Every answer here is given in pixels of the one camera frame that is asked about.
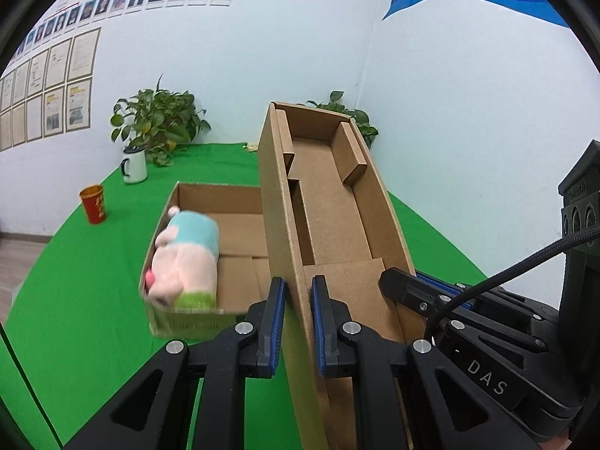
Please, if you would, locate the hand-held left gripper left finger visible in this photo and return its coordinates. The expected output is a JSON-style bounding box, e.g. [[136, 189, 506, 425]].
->
[[61, 276, 287, 450]]

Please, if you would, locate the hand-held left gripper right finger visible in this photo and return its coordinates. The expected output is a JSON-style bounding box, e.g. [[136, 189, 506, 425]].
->
[[310, 275, 540, 450]]

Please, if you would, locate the white enamel mug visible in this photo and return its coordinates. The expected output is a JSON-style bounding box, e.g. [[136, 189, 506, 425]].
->
[[119, 146, 149, 185]]

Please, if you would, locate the black braided cable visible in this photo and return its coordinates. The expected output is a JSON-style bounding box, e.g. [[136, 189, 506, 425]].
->
[[422, 225, 600, 341]]

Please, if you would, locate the large potted green plant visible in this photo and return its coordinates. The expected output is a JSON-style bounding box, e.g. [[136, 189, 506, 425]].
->
[[110, 74, 212, 168]]

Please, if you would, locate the green plant in terracotta pot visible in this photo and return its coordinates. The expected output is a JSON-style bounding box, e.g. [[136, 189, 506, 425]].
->
[[306, 91, 380, 150]]

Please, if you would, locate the cardboard insert tray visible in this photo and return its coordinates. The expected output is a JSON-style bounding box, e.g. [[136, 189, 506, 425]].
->
[[257, 100, 425, 450]]

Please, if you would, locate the pink plush pig toy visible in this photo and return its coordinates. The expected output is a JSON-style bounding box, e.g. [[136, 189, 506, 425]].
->
[[143, 205, 221, 310]]

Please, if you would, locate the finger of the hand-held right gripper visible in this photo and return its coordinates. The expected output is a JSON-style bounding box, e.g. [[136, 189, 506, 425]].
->
[[415, 271, 560, 339], [379, 267, 583, 414]]

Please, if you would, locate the group of framed certificates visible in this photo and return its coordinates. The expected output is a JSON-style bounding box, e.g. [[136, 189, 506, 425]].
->
[[0, 27, 102, 152]]

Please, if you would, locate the cardboard box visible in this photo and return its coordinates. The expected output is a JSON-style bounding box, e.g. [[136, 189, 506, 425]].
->
[[138, 180, 273, 341]]

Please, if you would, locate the red paper cup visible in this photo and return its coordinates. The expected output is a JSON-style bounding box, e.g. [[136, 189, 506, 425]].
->
[[79, 184, 107, 224]]

